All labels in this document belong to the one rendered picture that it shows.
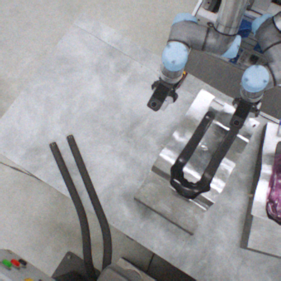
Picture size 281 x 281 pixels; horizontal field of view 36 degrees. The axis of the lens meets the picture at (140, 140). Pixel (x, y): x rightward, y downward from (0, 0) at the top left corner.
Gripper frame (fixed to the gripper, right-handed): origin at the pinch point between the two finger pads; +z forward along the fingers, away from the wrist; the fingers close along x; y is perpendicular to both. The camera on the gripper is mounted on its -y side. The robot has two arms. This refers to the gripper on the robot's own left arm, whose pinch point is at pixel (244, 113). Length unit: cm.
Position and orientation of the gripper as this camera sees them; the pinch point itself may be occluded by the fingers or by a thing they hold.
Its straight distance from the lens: 166.6
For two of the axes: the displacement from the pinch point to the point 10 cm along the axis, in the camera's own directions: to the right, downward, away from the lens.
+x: -8.4, -4.9, 2.5
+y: 5.2, -8.5, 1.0
